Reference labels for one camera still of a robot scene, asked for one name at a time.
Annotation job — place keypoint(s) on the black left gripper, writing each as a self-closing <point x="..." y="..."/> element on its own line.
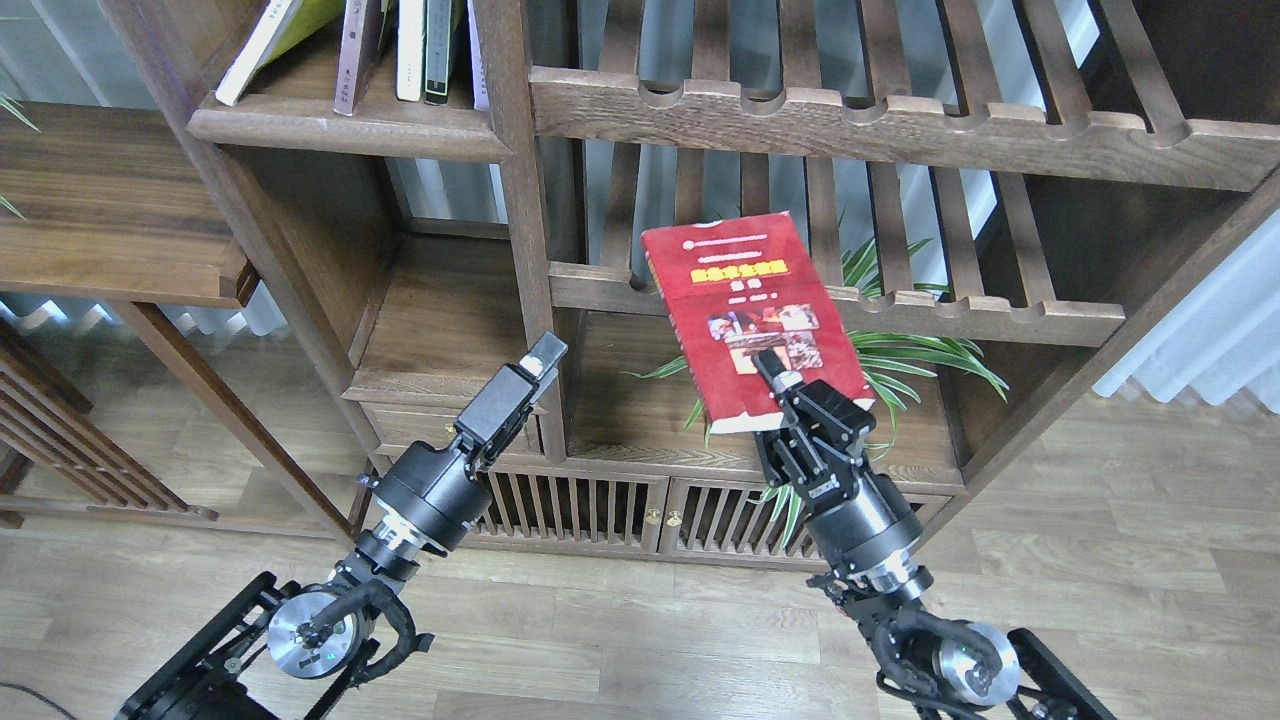
<point x="430" y="495"/>

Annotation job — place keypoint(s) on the maroon book white characters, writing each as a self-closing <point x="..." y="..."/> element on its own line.
<point x="365" y="31"/>

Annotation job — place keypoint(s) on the spider plant green leaves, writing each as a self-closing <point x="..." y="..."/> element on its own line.
<point x="880" y="354"/>

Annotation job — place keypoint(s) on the wooden side table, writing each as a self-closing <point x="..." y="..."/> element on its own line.
<point x="109" y="207"/>

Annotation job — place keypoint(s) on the white curtain right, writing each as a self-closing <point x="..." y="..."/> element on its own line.
<point x="1222" y="338"/>

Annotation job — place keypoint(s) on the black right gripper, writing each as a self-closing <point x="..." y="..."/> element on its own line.
<point x="858" y="519"/>

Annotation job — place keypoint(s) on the yellow green book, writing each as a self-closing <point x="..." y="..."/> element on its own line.
<point x="282" y="25"/>

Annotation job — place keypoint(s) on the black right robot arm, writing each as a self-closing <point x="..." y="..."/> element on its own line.
<point x="956" y="667"/>

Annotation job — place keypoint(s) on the white upright book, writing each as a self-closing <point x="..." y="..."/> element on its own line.
<point x="410" y="50"/>

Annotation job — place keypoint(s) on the dark wooden bookshelf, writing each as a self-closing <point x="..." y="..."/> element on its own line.
<point x="953" y="169"/>

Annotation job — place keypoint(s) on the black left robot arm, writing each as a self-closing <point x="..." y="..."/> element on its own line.
<point x="354" y="628"/>

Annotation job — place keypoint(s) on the pale upright book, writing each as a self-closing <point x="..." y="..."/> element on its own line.
<point x="478" y="74"/>

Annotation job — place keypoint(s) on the red book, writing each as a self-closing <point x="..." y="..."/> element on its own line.
<point x="739" y="286"/>

